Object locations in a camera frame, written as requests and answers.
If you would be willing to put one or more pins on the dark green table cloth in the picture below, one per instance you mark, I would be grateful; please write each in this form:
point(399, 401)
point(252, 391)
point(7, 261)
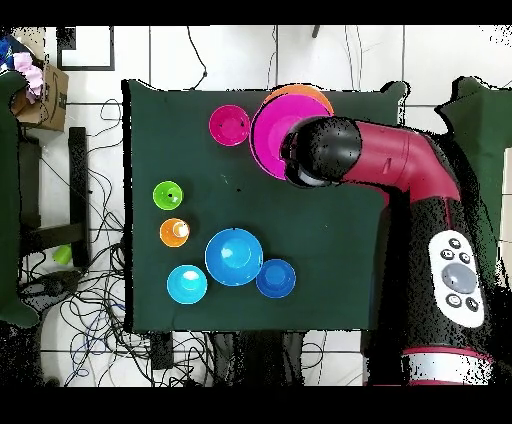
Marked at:
point(180, 120)

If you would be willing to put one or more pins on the large magenta bowl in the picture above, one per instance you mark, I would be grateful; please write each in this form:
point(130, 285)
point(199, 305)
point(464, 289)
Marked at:
point(268, 136)

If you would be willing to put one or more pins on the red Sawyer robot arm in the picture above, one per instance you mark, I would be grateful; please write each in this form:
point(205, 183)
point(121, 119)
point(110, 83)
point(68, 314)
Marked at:
point(392, 156)

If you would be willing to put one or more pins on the medium blue bowl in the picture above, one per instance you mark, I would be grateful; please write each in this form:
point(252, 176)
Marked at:
point(234, 256)

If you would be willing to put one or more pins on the small dark blue bowl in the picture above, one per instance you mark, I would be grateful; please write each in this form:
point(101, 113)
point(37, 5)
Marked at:
point(276, 278)

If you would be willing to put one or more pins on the black table frame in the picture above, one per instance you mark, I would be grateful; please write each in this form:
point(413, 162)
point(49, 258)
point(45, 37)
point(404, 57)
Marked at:
point(78, 180)

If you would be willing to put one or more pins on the black square frame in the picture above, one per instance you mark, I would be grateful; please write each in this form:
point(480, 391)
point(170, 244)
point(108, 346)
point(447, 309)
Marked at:
point(59, 48)

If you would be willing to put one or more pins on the small green plastic object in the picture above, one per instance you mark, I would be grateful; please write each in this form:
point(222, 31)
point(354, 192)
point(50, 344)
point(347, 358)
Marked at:
point(63, 254)

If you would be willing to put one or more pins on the pink cloth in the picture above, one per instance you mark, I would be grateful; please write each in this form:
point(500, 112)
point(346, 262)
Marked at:
point(31, 76)

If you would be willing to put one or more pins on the green cup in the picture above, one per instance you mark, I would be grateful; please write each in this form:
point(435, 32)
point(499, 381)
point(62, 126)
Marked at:
point(168, 195)

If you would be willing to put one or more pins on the large orange bowl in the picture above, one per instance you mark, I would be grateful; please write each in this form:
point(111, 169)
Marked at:
point(308, 90)

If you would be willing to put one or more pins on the small light blue bowl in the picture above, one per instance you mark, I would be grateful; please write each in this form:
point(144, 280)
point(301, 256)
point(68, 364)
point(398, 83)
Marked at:
point(186, 284)

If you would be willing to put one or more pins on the small crimson bowl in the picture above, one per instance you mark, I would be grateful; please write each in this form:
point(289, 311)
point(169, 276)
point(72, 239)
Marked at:
point(230, 125)

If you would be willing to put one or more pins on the black stand base with knob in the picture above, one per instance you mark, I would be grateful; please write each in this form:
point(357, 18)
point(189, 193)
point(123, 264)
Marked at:
point(52, 286)

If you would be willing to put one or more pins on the white box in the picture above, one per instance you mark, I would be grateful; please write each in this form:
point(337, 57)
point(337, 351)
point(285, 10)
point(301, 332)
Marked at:
point(508, 200)

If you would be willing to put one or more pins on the cardboard box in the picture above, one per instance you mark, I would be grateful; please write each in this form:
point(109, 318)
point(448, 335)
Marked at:
point(54, 104)

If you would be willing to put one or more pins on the orange cup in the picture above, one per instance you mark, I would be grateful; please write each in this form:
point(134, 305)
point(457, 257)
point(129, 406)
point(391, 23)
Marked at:
point(170, 234)

